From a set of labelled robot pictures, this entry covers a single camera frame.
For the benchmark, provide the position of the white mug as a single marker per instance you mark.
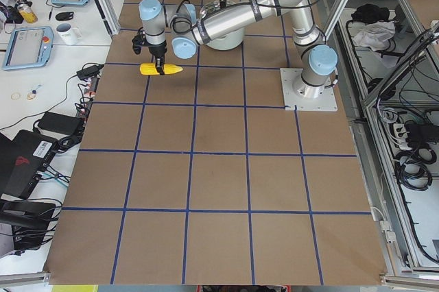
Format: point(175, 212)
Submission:
point(69, 34)

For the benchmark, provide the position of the black computer mouse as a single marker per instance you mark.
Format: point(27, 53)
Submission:
point(64, 16)

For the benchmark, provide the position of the yellow drink can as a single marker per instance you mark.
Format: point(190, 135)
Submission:
point(27, 13)

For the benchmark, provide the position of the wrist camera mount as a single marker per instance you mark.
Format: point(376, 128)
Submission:
point(138, 42)

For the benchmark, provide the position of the black power adapter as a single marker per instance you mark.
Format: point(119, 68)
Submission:
point(60, 123)

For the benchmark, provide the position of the black laptop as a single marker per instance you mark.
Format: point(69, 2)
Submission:
point(23, 159)

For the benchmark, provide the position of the pale green electric pot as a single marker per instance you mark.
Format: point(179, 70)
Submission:
point(228, 41)

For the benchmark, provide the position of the black cloth pile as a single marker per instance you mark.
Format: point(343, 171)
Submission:
point(370, 13)

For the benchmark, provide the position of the yellow corn cob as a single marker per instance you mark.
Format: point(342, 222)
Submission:
point(149, 69)

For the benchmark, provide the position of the blue teach pendant near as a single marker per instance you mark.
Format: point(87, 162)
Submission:
point(28, 47)

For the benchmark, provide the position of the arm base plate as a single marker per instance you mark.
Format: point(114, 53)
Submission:
point(299, 96)

